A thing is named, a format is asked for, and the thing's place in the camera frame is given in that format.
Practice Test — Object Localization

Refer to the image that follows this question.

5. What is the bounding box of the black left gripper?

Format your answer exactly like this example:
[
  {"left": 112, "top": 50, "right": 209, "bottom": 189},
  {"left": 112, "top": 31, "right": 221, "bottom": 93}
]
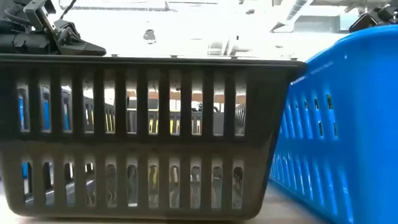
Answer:
[{"left": 0, "top": 19, "right": 107, "bottom": 57}]

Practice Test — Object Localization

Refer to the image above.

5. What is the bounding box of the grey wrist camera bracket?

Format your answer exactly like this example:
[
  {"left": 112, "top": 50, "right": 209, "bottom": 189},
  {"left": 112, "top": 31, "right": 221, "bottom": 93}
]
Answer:
[{"left": 23, "top": 0, "right": 57, "bottom": 32}]

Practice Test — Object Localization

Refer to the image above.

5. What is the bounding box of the black plastic basket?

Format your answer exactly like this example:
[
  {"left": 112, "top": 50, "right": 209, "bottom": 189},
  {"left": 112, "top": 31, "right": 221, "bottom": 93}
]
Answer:
[{"left": 0, "top": 53, "right": 308, "bottom": 221}]

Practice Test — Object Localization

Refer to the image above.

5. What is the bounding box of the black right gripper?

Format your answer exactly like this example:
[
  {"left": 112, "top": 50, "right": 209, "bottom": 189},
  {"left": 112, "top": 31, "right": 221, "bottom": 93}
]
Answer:
[{"left": 348, "top": 2, "right": 398, "bottom": 34}]

